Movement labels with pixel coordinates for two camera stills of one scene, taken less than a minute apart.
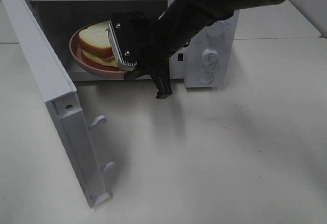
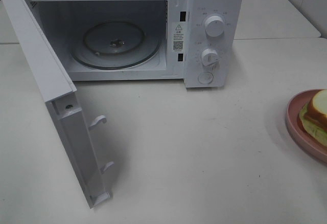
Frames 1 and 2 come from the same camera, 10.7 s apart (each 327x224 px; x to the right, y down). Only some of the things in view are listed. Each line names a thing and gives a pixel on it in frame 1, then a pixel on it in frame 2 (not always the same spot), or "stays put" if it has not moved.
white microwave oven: [210, 59] stays put
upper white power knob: [216, 29] stays put
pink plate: [78, 58] to [297, 128]
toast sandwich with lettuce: [96, 47] to [313, 116]
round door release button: [205, 77] stays put
